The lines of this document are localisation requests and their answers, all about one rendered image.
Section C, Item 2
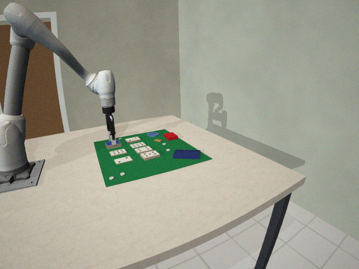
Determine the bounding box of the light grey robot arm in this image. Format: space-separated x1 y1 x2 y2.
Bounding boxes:
0 3 116 185

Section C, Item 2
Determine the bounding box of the blue round disc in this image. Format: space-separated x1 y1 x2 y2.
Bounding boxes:
146 132 159 137

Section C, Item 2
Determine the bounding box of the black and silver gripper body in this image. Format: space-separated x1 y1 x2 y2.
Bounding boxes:
102 106 115 120

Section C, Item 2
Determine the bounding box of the green felt mat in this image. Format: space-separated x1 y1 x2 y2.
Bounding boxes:
94 129 212 187

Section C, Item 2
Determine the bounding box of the red rectangular block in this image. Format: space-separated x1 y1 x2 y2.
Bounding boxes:
164 132 178 141

